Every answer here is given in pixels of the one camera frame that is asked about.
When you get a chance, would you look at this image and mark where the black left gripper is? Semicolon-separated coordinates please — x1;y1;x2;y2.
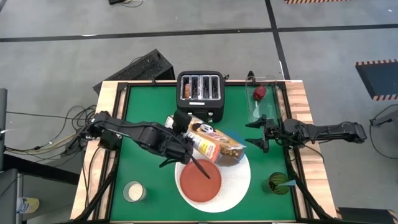
170;109;211;180

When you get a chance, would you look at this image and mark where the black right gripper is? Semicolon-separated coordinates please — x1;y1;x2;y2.
245;114;284;154

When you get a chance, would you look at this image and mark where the panda cereal box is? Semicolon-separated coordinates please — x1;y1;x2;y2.
164;114;247;166

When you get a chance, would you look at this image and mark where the red toy strawberry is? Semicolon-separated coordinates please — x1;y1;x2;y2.
252;85;267;101

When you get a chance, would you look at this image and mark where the green striped cup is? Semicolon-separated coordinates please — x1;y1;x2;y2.
264;172;292;196

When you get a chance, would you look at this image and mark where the blue bowl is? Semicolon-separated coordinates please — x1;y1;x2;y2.
222;129;246;149

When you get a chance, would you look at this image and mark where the clear plastic container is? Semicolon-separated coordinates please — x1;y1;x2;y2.
244;74;280;125

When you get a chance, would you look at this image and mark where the black four-slot toaster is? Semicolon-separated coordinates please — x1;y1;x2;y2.
176;70;226;124

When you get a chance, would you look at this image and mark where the orange plate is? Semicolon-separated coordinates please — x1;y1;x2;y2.
180;159;223;203

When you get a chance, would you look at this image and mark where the green felt table mat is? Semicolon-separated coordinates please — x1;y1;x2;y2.
110;85;296;222

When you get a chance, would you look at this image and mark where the white round woven placemat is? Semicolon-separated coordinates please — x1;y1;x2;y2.
174;149;252;214

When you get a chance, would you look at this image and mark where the glass of milk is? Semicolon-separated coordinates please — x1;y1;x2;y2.
123;180;147;203

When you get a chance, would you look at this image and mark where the black perforated case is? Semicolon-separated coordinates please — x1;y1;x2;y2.
93;49;176;94

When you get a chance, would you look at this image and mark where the blue hazard-edged floor mat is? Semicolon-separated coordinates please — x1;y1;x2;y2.
355;58;398;101

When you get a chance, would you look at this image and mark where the black floor box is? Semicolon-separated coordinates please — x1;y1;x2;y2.
338;207;398;224

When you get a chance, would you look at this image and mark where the orange black hazard strip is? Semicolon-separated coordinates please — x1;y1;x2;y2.
284;0;354;4

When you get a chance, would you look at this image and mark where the yellow white canister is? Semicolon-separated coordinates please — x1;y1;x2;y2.
16;197;40;214

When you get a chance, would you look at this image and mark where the black metal table frame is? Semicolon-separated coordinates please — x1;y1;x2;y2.
74;81;336;224

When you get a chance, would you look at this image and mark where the black cable bundle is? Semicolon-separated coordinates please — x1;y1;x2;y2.
6;105;98;156

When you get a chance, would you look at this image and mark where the grey post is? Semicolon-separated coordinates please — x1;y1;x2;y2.
0;88;8;170

